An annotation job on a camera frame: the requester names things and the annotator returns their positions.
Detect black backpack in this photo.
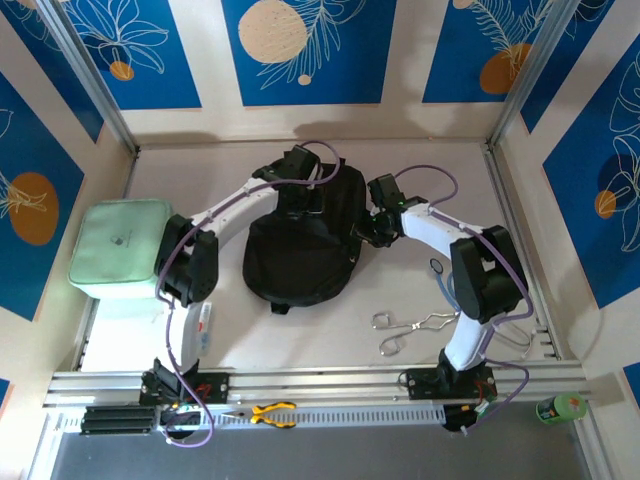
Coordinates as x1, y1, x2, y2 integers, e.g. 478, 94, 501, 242
242, 159, 369, 315

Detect mint green zip case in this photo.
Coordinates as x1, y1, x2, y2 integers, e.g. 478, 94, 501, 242
67, 198, 174, 301

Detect blue stethoscope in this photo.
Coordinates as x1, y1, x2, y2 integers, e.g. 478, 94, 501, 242
429, 257, 546, 359

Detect metal tongs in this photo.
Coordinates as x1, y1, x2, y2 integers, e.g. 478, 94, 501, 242
370, 308, 464, 357

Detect white tube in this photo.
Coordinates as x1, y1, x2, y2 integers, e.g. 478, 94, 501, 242
197, 301, 214, 357

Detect grey metal plate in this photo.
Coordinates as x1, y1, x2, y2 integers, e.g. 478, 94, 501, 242
49, 424, 594, 480

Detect black ribbed block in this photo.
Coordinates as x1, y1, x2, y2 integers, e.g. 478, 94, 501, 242
79, 405, 156, 436

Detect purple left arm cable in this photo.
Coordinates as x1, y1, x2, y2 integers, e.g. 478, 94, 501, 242
155, 139, 343, 449

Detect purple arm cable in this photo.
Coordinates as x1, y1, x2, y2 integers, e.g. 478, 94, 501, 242
155, 139, 343, 449
393, 164, 532, 436

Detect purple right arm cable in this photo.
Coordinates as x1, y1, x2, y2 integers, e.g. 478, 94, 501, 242
393, 164, 532, 436

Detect aluminium frame post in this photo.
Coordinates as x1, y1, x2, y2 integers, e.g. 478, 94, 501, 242
487, 0, 584, 146
34, 0, 142, 155

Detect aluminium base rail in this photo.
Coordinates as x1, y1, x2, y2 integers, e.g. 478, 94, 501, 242
42, 364, 594, 409

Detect white slotted cable duct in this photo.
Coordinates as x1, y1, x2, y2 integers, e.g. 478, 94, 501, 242
159, 404, 446, 429

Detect yellow handled pliers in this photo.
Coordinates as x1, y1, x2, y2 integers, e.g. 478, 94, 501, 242
219, 401, 298, 430

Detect thin white cable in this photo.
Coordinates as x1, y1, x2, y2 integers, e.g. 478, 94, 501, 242
574, 302, 619, 366

